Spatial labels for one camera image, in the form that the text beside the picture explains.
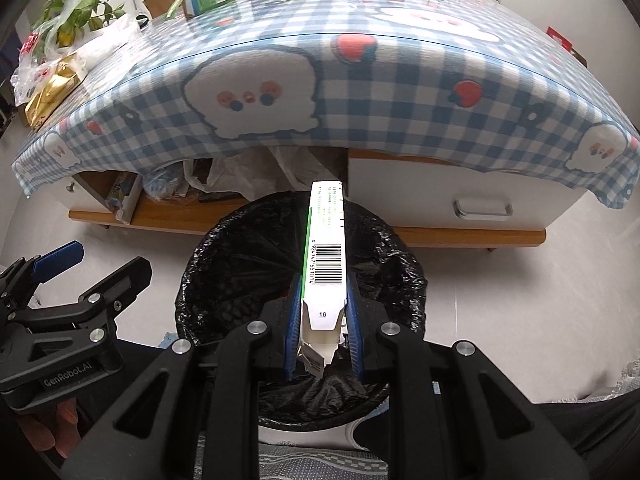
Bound white green carton box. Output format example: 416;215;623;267
298;181;347;378

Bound black lined trash bin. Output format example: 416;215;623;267
175;192;427;431

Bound gold snack bag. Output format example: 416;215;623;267
25;53;88;131

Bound white plastic bag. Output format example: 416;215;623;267
11;13;142;105

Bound blue checked tablecloth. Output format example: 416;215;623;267
12;0;639;209

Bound large leafy plant left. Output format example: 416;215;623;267
29;0;126;49

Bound person's black trouser leg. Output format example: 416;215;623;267
74;339;640;480

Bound colourful boxes on floor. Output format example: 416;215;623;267
546;26;588;67

